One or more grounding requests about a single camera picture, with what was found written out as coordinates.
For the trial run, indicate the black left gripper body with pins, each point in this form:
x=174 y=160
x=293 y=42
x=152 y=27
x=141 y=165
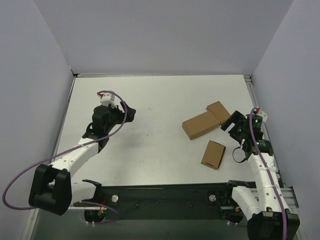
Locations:
x=122 y=115

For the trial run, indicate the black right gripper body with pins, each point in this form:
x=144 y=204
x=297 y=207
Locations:
x=235 y=125

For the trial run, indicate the cardboard box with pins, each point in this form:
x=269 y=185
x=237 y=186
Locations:
x=200 y=125
x=219 y=111
x=213 y=155

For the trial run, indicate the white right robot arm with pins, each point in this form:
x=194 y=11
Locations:
x=268 y=215

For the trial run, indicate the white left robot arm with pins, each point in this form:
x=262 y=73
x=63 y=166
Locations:
x=52 y=189

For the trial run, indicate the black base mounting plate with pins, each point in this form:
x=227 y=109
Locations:
x=203 y=201

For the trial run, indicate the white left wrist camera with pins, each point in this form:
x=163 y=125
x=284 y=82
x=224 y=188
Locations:
x=107 y=99

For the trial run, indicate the aluminium front rail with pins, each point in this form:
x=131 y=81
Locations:
x=287 y=193

